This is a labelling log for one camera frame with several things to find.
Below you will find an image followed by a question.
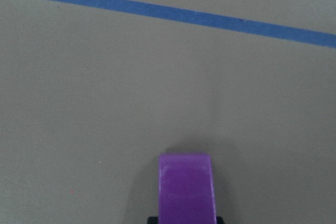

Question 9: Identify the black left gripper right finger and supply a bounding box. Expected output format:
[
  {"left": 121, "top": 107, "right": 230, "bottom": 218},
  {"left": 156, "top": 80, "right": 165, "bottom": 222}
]
[{"left": 216, "top": 216, "right": 225, "bottom": 224}]

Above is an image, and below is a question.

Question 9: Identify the brown paper table mat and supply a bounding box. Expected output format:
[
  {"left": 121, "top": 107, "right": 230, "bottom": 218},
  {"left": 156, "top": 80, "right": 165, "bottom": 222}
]
[{"left": 1, "top": 0, "right": 335, "bottom": 223}]

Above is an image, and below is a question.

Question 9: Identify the purple trapezoid block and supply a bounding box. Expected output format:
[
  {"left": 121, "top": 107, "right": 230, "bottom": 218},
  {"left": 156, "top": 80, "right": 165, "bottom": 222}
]
[{"left": 158, "top": 153, "right": 217, "bottom": 224}]

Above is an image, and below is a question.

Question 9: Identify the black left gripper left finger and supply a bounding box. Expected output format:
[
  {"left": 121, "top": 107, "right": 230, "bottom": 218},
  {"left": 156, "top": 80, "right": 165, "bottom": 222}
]
[{"left": 146, "top": 216, "right": 159, "bottom": 224}]

